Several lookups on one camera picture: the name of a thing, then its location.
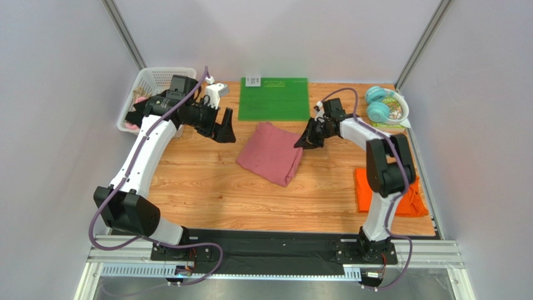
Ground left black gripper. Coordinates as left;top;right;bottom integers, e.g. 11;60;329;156
181;97;236;143

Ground pink t shirt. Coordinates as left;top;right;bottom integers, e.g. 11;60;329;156
236;122;303;187

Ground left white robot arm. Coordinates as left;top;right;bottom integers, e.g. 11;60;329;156
93;74;236;248

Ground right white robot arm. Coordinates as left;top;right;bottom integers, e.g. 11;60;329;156
294;98;416;261

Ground green cutting mat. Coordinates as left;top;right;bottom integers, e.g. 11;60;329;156
238;77;310;121

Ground teal headphones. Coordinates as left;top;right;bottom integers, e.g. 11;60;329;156
365;86;410;128

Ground white plastic basket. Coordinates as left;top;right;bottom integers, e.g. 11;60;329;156
116;67;197;135

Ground green picture book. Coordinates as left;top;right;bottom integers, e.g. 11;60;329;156
367;93;409;133

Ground pink item in basket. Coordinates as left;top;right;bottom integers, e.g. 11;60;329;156
124;96;149;131

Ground folded orange t shirt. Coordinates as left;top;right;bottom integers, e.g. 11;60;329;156
353;168;429;218

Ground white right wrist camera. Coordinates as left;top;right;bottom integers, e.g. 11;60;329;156
313;101;325;121

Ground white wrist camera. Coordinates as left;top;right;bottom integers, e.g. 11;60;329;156
313;101;325;121
203;83;230;109

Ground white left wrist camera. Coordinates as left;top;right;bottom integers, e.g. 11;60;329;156
203;83;230;109

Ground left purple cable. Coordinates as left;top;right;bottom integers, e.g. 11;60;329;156
88;66;225;288

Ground purple cable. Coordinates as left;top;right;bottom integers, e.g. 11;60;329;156
88;66;225;288
318;87;414;291

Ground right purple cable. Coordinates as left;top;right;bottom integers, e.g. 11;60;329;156
318;87;414;291

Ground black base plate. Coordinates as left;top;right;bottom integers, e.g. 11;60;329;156
150;229;398;276

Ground aluminium frame rail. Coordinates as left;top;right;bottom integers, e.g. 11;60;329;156
88;236;465;281

